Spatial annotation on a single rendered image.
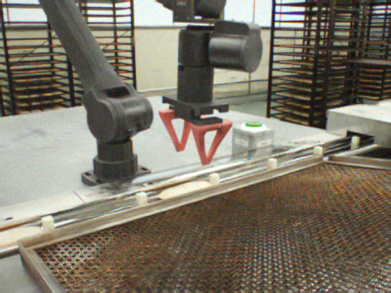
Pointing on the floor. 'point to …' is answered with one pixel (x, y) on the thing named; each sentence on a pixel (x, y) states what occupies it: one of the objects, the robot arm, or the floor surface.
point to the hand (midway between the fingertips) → (192, 153)
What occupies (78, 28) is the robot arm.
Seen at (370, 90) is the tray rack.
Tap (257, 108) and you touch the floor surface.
